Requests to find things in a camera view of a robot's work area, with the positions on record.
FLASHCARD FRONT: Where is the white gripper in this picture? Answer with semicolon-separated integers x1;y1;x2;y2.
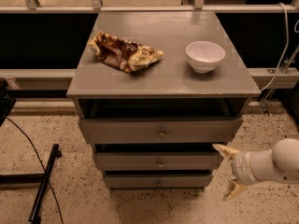
213;144;258;201

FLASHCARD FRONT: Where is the grey drawer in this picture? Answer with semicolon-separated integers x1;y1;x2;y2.
78;118;242;144
93;152;223;171
104;174;212;189

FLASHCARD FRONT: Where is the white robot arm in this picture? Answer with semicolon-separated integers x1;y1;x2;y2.
213;138;299;201

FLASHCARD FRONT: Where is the grey top drawer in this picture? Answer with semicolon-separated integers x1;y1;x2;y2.
78;118;242;144

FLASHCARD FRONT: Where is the grey wooden drawer cabinet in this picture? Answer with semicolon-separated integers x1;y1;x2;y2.
67;11;260;177

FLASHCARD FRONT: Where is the grey bottom drawer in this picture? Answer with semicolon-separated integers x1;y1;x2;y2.
104;174;212;189

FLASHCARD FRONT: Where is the white ceramic bowl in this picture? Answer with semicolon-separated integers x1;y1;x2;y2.
185;41;226;73

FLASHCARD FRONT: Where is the crumpled brown chip bag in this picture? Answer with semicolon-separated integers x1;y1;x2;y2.
88;32;164;74

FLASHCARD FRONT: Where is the black metal stand base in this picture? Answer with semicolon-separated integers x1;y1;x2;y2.
0;144;62;224

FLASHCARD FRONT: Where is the black box at left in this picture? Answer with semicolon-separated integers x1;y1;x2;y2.
0;80;16;126

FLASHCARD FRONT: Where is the metal railing frame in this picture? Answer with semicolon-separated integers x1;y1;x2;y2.
0;0;299;91

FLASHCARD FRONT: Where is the white hanging cable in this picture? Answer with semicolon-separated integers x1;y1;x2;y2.
260;2;291;92

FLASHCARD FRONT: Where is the black floor cable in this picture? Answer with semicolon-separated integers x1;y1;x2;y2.
6;117;64;224

